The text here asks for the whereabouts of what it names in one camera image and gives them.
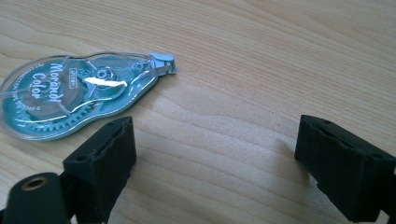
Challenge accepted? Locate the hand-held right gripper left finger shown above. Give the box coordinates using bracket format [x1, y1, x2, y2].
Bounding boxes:
[62, 116, 137, 224]

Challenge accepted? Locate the teal correction tape dispenser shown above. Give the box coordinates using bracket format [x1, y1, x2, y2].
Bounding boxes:
[0, 51, 177, 142]

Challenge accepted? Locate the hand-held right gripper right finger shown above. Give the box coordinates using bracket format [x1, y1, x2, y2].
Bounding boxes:
[293, 114, 396, 223]

